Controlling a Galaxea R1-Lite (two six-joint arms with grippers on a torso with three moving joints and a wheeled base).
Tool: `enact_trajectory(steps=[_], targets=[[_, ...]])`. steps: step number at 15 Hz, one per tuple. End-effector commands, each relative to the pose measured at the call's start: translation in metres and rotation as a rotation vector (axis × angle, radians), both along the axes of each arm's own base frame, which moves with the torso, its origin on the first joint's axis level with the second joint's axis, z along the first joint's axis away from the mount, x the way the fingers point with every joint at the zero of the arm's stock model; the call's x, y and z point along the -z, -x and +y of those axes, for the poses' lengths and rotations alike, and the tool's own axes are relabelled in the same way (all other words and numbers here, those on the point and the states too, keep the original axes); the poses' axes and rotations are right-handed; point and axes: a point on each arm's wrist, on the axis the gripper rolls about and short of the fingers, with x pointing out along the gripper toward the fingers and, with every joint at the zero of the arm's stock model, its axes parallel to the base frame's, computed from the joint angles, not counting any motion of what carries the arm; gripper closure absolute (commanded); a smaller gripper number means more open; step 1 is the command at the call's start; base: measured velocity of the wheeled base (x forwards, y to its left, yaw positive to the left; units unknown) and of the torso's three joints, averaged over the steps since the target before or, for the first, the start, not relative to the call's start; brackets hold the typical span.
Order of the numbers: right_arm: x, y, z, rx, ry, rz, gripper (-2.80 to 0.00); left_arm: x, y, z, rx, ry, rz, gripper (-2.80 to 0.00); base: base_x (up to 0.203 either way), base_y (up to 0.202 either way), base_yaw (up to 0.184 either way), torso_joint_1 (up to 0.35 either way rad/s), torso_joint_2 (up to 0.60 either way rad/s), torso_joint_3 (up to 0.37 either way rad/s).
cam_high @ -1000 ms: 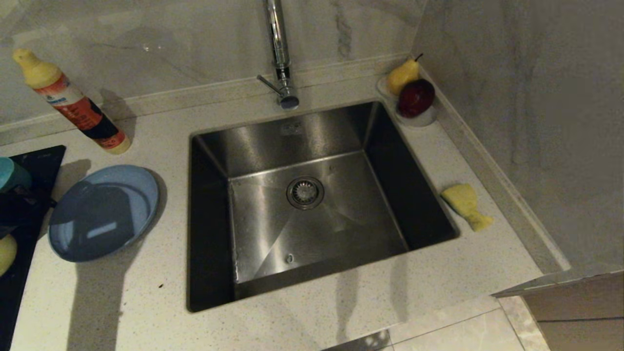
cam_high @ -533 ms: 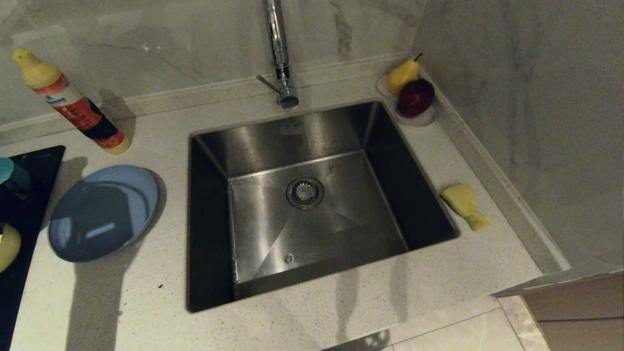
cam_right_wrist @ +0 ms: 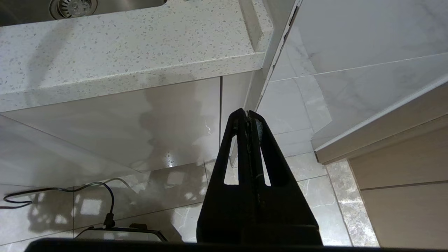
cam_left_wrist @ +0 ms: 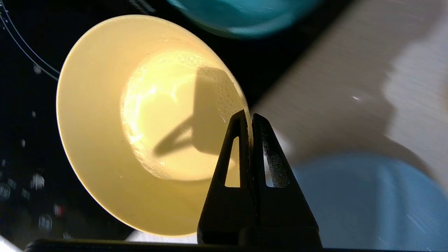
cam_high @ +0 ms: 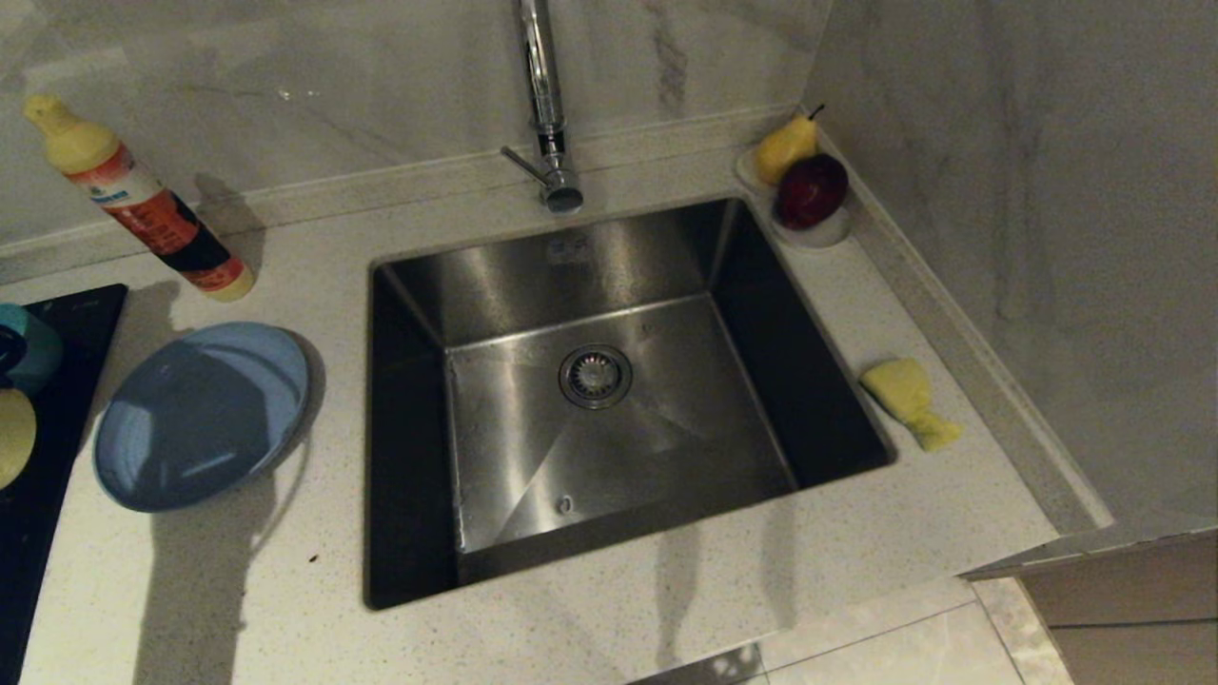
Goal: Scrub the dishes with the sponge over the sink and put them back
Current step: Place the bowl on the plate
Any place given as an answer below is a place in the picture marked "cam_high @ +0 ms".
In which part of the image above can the blue round plate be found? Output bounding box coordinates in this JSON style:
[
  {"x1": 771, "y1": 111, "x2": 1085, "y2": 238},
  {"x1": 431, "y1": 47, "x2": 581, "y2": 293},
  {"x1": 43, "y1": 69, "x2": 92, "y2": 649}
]
[{"x1": 93, "y1": 322, "x2": 311, "y2": 513}]

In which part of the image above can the chrome faucet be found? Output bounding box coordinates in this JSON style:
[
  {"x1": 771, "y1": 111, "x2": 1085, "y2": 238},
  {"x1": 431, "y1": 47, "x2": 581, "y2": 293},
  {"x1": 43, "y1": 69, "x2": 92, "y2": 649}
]
[{"x1": 501, "y1": 0, "x2": 586, "y2": 214}]

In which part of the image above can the metal sink drain strainer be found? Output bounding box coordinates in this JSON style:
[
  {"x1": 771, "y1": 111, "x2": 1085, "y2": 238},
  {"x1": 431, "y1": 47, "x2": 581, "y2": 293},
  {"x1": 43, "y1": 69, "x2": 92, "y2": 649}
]
[{"x1": 559, "y1": 343, "x2": 635, "y2": 410}]

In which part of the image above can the yellow pear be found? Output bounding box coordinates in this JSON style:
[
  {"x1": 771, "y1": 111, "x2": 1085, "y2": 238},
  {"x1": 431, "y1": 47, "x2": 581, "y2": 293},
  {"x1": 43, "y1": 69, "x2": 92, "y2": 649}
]
[{"x1": 756, "y1": 105, "x2": 827, "y2": 186}]

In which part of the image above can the yellow green sponge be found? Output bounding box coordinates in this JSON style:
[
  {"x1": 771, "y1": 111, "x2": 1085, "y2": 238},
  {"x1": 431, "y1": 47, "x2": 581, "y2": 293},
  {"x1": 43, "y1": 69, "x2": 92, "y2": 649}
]
[{"x1": 861, "y1": 358, "x2": 964, "y2": 452}]

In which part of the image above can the black induction cooktop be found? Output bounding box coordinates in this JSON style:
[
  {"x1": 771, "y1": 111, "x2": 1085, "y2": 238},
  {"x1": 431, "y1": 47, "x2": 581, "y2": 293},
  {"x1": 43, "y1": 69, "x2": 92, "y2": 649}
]
[{"x1": 0, "y1": 284, "x2": 128, "y2": 685}]

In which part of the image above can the orange dish soap bottle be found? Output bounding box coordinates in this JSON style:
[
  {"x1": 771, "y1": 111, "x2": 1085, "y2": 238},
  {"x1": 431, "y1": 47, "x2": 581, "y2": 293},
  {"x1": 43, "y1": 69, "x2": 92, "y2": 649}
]
[{"x1": 24, "y1": 93, "x2": 256, "y2": 303}]

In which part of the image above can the dark red apple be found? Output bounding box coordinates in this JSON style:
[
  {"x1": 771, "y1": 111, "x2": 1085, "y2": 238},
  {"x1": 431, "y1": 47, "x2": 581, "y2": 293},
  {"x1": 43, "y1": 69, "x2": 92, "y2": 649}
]
[{"x1": 775, "y1": 152, "x2": 852, "y2": 231}]

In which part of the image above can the small white fruit dish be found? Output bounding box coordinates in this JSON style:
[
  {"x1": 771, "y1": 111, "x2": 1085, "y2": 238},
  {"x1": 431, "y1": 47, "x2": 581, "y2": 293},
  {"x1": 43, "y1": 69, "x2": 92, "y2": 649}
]
[{"x1": 735, "y1": 143, "x2": 855, "y2": 250}]

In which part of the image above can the teal bowl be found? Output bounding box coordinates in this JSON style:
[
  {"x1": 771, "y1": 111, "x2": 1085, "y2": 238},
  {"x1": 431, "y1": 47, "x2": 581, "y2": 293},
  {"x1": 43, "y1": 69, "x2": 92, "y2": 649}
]
[{"x1": 0, "y1": 303, "x2": 65, "y2": 396}]

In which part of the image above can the yellow plastic bowl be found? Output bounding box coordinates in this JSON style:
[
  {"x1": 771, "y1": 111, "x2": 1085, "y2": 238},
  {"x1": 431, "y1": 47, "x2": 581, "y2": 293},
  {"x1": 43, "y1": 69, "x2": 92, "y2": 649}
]
[{"x1": 0, "y1": 388, "x2": 37, "y2": 491}]

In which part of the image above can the stainless steel sink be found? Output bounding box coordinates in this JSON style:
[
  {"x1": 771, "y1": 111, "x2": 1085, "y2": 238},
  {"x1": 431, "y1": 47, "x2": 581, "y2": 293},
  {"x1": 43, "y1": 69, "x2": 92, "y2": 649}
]
[{"x1": 363, "y1": 195, "x2": 898, "y2": 612}]

